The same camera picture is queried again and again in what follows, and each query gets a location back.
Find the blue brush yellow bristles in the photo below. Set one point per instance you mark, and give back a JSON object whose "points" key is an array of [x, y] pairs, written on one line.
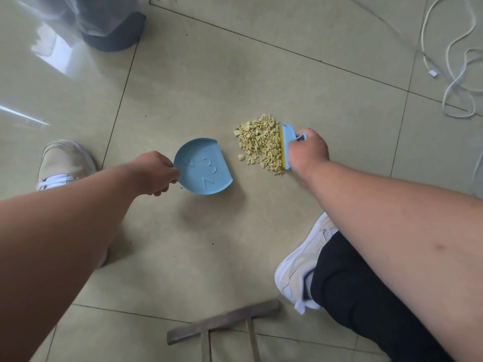
{"points": [[287, 147]]}

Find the person's white shoe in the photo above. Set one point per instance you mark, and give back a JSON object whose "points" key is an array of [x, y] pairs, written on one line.
{"points": [[298, 263], [64, 162]]}

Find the person's right white shoe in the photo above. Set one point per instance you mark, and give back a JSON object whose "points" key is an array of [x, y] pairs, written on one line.
{"points": [[298, 263]]}

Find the wooden folding stool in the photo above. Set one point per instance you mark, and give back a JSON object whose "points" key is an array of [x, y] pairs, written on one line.
{"points": [[226, 320]]}

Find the person's right forearm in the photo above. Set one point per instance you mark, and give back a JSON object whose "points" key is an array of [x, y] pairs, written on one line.
{"points": [[396, 229]]}

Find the person's black trousers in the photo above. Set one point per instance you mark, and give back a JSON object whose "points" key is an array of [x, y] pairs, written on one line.
{"points": [[358, 297]]}

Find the person's left hand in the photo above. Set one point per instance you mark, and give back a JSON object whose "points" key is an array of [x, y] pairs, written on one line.
{"points": [[154, 173]]}

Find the person's right hand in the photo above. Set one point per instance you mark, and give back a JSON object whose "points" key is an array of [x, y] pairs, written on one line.
{"points": [[309, 154]]}

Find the blue plastic dustpan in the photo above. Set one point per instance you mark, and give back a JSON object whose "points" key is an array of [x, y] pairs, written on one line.
{"points": [[203, 173]]}

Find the grey bin with plastic bag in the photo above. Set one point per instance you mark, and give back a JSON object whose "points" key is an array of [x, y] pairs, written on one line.
{"points": [[120, 37]]}

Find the person's left forearm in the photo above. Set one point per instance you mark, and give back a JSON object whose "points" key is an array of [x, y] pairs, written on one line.
{"points": [[56, 252]]}

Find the person's left white shoe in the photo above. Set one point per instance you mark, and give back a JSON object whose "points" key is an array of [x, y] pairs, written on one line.
{"points": [[64, 162]]}

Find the pile of yellow crumbs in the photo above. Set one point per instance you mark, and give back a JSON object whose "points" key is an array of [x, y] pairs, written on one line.
{"points": [[260, 143]]}

